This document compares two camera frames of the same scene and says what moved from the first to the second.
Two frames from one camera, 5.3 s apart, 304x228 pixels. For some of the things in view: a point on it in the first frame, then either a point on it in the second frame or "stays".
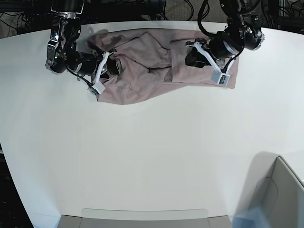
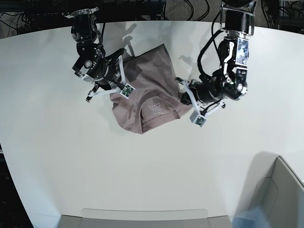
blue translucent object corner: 257,218 stays
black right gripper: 222,46 to 208,91
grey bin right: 270,183 stays
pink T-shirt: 150,60 to 157,97
